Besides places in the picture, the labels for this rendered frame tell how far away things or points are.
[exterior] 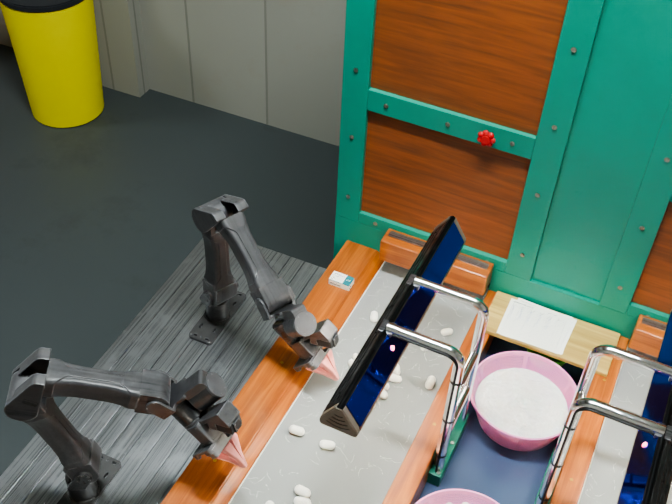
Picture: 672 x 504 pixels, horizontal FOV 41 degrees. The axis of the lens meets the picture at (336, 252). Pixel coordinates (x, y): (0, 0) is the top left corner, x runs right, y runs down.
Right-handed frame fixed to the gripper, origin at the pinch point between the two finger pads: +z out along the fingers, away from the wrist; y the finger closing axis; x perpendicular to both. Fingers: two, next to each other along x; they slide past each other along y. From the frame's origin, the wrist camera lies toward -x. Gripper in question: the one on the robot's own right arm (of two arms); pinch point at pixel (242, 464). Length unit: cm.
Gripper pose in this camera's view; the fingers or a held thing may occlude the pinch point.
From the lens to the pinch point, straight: 193.3
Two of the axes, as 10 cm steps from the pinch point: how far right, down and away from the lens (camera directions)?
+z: 6.6, 7.2, 2.2
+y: 4.3, -6.1, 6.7
